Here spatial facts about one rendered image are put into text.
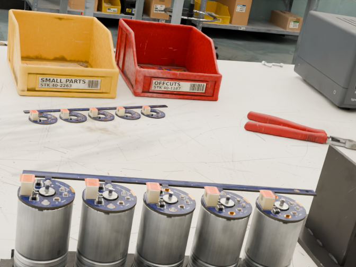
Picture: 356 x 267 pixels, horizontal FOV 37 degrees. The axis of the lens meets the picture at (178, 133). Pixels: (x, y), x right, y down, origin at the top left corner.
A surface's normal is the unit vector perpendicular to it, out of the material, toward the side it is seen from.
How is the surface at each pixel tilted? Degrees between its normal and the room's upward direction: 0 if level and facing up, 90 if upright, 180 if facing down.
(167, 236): 90
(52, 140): 0
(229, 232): 90
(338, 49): 90
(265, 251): 90
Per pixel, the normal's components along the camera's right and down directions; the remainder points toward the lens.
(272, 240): -0.30, 0.32
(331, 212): -0.94, -0.04
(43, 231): 0.22, 0.40
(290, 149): 0.17, -0.91
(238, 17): 0.44, 0.41
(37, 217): -0.04, 0.37
